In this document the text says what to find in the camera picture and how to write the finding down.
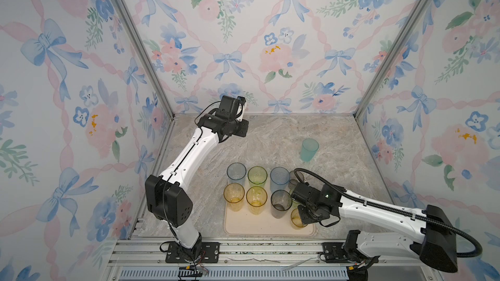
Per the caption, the small yellow plastic cup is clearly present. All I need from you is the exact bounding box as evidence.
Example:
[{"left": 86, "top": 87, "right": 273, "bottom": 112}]
[{"left": 290, "top": 208, "right": 307, "bottom": 230}]

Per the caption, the tall grey plastic cup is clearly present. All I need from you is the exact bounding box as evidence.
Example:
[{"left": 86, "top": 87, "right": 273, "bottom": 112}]
[{"left": 270, "top": 189, "right": 292, "bottom": 219}]

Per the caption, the light blue plastic cup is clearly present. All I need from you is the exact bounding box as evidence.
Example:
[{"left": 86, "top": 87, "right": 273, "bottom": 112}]
[{"left": 226, "top": 162, "right": 247, "bottom": 186}]

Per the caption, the blue ribbed plastic cup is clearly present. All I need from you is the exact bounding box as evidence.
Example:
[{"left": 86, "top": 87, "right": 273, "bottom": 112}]
[{"left": 270, "top": 167, "right": 290, "bottom": 193}]

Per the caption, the tall green plastic cup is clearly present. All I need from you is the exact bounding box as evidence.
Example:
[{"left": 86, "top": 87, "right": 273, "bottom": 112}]
[{"left": 247, "top": 166, "right": 268, "bottom": 187}]

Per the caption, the tall yellow plastic cup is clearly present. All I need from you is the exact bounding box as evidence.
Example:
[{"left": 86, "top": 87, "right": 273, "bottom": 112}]
[{"left": 246, "top": 186, "right": 268, "bottom": 215}]

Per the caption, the tall orange plastic cup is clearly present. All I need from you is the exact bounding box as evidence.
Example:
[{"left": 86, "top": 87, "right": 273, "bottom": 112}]
[{"left": 223, "top": 183, "right": 246, "bottom": 212}]

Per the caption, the small grey plastic cup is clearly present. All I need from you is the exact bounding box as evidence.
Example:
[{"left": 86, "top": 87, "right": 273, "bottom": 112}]
[{"left": 288, "top": 170, "right": 305, "bottom": 194}]

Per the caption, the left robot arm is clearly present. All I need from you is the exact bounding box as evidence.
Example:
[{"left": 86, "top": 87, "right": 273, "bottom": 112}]
[{"left": 145, "top": 114, "right": 249, "bottom": 260}]

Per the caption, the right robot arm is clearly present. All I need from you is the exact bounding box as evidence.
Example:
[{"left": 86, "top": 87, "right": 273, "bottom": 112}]
[{"left": 291, "top": 183, "right": 458, "bottom": 273}]

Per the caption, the beige plastic tray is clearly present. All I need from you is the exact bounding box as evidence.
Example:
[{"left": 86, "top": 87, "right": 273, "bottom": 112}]
[{"left": 224, "top": 181, "right": 316, "bottom": 238}]

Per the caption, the teal plastic cup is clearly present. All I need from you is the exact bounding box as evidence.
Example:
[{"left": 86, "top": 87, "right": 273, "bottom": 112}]
[{"left": 300, "top": 138, "right": 320, "bottom": 162}]

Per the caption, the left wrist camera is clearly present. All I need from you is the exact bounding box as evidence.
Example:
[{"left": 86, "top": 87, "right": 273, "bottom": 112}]
[{"left": 216, "top": 95, "right": 247, "bottom": 122}]

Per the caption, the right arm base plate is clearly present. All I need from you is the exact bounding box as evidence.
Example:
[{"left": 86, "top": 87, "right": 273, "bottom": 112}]
[{"left": 322, "top": 241, "right": 379, "bottom": 264}]

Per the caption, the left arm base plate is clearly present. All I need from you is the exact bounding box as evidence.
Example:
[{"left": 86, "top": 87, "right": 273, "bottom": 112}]
[{"left": 164, "top": 242, "right": 221, "bottom": 264}]

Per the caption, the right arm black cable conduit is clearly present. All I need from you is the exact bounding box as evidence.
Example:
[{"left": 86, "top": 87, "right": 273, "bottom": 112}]
[{"left": 292, "top": 167, "right": 483, "bottom": 259}]

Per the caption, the aluminium front rail frame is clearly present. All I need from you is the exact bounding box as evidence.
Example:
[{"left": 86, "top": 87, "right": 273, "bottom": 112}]
[{"left": 101, "top": 238, "right": 444, "bottom": 280}]

